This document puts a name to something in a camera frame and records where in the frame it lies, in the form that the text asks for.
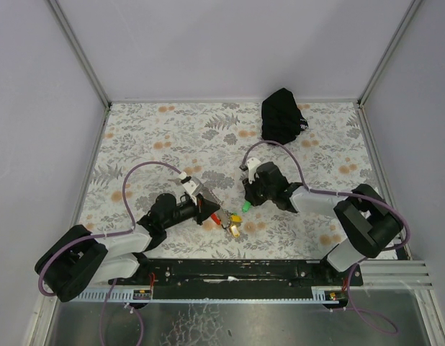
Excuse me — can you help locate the green key tag with key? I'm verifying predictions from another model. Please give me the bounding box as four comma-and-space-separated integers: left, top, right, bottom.
242, 201, 251, 213

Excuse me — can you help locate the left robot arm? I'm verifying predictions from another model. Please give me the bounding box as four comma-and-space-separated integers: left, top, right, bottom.
35, 193, 221, 302

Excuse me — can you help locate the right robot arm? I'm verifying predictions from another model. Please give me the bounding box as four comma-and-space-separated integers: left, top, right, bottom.
241, 158, 403, 272

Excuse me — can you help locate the red key tag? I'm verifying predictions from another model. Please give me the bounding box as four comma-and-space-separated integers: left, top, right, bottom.
211, 213, 221, 226

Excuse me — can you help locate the black folded cloth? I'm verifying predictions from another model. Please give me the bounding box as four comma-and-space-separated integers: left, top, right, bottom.
261, 88, 309, 145

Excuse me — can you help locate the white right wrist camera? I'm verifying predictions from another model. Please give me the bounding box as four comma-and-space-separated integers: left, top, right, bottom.
240, 157, 261, 184

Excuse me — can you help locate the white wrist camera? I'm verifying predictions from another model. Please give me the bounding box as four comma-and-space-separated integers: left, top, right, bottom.
240, 157, 261, 184
179, 172, 205, 203

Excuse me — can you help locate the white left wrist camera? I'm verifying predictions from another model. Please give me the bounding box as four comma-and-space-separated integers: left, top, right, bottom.
179, 172, 205, 203

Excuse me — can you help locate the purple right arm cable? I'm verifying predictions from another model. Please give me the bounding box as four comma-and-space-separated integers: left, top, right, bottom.
242, 139, 413, 252

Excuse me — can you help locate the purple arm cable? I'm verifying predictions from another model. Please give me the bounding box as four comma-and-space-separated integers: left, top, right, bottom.
37, 161, 187, 297
242, 139, 413, 252

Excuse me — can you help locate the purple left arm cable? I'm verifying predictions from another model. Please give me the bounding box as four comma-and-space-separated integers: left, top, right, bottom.
37, 161, 187, 297

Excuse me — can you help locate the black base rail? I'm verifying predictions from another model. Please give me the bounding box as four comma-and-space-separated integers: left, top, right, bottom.
115, 254, 363, 292

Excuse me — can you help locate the purple left floor cable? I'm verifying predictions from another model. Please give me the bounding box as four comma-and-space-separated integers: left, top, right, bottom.
98, 277, 144, 346

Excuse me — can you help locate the purple floor cable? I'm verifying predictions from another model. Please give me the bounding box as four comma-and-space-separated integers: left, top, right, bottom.
330, 266, 400, 336
98, 277, 144, 346

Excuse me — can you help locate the white slotted cable duct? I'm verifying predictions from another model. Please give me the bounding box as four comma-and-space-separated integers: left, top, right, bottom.
71, 285, 347, 307

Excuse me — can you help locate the purple right floor cable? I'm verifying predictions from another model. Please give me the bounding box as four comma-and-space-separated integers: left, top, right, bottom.
330, 266, 400, 336

